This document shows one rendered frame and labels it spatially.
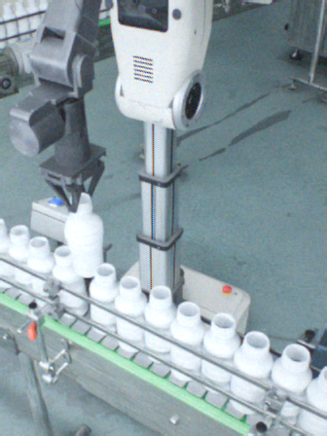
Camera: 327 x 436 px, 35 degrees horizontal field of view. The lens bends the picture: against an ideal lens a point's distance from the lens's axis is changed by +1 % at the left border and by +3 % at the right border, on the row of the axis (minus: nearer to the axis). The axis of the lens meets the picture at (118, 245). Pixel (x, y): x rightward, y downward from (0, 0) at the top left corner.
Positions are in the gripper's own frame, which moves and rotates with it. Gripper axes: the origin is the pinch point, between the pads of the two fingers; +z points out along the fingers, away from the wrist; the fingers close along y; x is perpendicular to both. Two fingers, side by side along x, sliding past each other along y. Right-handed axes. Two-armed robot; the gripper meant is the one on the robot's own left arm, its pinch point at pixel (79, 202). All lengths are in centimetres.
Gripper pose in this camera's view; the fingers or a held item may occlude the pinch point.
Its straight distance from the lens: 90.8
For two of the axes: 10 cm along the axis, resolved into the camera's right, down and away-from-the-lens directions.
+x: -8.2, -3.4, 4.6
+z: 0.5, 7.5, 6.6
